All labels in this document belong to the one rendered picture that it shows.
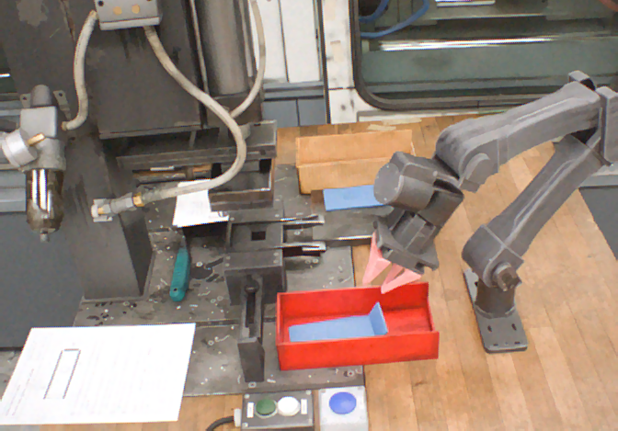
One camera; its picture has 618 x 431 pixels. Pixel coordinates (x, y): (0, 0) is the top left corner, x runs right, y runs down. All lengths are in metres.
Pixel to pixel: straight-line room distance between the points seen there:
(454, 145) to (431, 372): 0.36
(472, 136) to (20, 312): 1.79
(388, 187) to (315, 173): 0.54
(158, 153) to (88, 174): 0.12
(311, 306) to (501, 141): 0.44
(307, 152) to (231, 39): 0.58
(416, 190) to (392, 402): 0.33
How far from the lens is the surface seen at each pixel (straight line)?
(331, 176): 1.54
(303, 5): 1.78
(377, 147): 1.64
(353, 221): 1.44
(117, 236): 1.29
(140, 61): 1.11
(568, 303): 1.32
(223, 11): 1.10
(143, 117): 1.16
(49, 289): 2.40
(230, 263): 1.27
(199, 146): 1.24
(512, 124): 1.06
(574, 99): 1.11
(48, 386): 1.28
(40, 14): 1.12
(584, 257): 1.42
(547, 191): 1.16
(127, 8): 1.05
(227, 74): 1.13
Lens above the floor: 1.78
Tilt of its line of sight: 34 degrees down
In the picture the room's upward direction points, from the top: 6 degrees counter-clockwise
